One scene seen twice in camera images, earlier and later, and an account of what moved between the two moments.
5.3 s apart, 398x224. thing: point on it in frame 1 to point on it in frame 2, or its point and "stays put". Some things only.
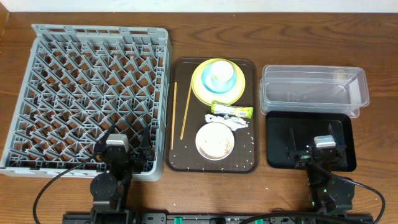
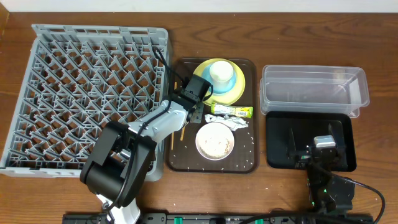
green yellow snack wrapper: (245, 112) stays put
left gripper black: (137, 156) to (196, 112)
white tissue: (234, 122) stays put
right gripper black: (304, 155) stays put
